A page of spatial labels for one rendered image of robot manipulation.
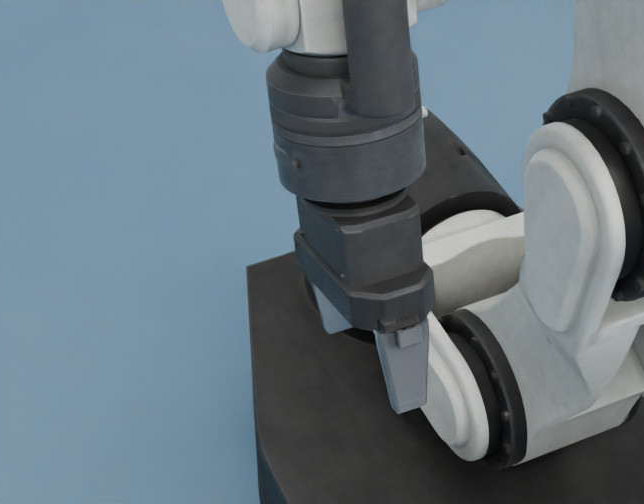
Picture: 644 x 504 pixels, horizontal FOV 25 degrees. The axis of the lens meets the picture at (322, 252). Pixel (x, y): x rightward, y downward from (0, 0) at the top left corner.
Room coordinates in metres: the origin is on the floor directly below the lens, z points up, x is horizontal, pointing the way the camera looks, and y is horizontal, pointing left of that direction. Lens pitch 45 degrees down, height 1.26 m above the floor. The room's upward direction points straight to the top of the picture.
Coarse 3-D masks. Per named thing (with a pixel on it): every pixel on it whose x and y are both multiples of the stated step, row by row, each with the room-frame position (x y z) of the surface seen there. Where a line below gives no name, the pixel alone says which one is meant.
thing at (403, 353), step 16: (384, 336) 0.57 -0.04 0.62; (400, 336) 0.57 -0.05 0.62; (416, 336) 0.57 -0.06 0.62; (384, 352) 0.57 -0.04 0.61; (400, 352) 0.57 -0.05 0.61; (416, 352) 0.57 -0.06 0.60; (384, 368) 0.57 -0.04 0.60; (400, 368) 0.57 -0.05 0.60; (416, 368) 0.57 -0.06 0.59; (400, 384) 0.56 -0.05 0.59; (416, 384) 0.57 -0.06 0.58; (400, 400) 0.56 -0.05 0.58; (416, 400) 0.56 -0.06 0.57
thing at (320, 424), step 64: (448, 128) 1.10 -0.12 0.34; (448, 192) 0.98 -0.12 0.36; (256, 320) 1.00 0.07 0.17; (320, 320) 1.00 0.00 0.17; (256, 384) 0.91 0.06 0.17; (320, 384) 0.91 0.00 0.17; (384, 384) 0.91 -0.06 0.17; (256, 448) 0.89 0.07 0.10; (320, 448) 0.83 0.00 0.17; (384, 448) 0.83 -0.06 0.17; (448, 448) 0.83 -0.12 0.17; (576, 448) 0.83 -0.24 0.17; (640, 448) 0.83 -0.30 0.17
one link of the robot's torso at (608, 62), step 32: (576, 0) 0.77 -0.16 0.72; (608, 0) 0.74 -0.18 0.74; (640, 0) 0.71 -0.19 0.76; (576, 32) 0.77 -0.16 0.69; (608, 32) 0.74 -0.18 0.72; (640, 32) 0.71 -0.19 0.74; (576, 64) 0.76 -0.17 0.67; (608, 64) 0.73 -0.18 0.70; (640, 64) 0.70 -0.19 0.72; (576, 96) 0.73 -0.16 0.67; (608, 96) 0.72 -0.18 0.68; (640, 96) 0.70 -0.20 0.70; (576, 128) 0.71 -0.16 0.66; (608, 128) 0.70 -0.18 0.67; (640, 128) 0.69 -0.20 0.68; (608, 160) 0.68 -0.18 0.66; (640, 160) 0.67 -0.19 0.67; (640, 192) 0.66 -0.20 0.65; (640, 224) 0.65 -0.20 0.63; (640, 256) 0.65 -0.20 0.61; (640, 288) 0.64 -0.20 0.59
